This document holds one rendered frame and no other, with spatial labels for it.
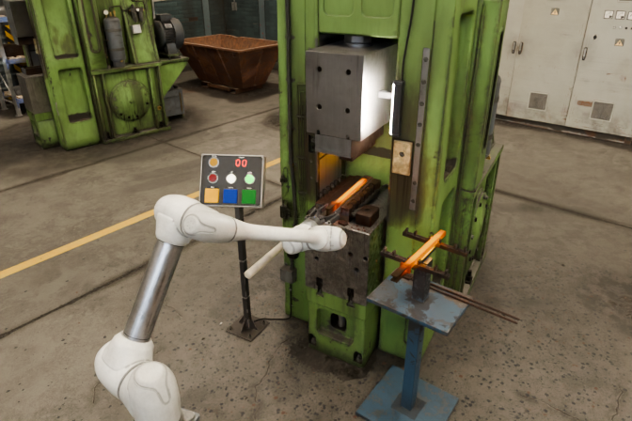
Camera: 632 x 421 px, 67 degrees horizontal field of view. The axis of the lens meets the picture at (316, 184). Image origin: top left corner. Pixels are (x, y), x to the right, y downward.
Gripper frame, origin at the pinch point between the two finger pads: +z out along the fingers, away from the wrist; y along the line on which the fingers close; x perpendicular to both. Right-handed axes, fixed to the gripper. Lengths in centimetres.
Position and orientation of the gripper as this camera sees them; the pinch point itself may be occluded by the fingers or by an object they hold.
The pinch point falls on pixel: (331, 209)
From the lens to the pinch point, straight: 242.8
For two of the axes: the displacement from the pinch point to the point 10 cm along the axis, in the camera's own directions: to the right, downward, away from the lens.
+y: 8.7, 2.0, -4.5
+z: 4.9, -3.6, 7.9
